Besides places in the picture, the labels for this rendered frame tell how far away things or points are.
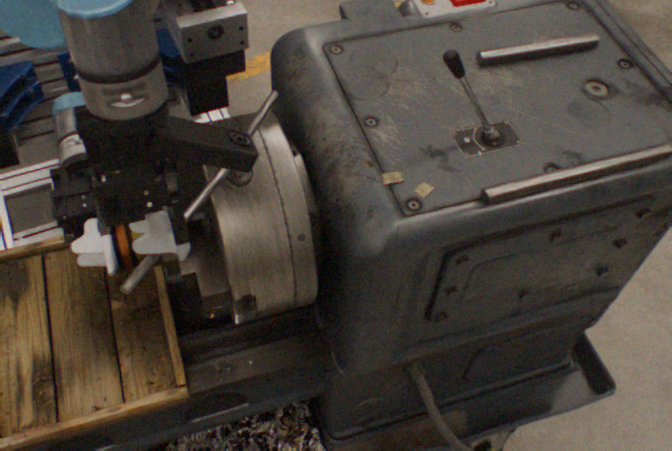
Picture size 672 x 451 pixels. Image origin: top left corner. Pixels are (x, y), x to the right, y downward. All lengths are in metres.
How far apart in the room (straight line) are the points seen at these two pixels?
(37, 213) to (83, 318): 1.08
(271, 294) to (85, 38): 0.50
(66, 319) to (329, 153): 0.56
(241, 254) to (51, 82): 0.74
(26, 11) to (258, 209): 0.39
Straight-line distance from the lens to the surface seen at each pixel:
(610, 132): 1.06
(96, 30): 0.61
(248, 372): 1.19
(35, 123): 1.61
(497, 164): 0.96
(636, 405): 2.33
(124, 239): 1.04
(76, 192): 1.12
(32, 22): 1.01
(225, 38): 1.41
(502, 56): 1.10
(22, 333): 1.28
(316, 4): 3.28
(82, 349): 1.23
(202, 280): 1.00
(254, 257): 0.94
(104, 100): 0.65
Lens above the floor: 1.96
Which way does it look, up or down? 53 degrees down
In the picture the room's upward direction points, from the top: 4 degrees clockwise
